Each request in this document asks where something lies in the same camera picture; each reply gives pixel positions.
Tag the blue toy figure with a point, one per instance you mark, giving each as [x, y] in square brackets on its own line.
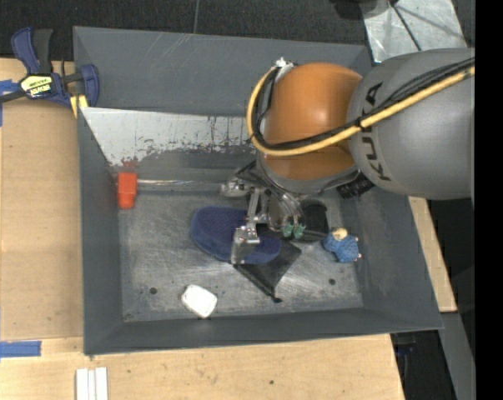
[343, 246]

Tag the grey metal bin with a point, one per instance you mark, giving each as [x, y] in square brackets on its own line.
[159, 261]

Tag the black round object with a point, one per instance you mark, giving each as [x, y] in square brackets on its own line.
[315, 219]

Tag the white rounded block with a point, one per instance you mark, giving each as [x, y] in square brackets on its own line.
[199, 301]

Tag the orange-red block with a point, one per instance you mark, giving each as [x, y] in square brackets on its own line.
[127, 190]

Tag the black flat pouch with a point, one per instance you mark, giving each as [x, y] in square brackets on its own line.
[272, 269]

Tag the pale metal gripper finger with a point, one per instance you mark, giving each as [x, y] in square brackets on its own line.
[244, 236]

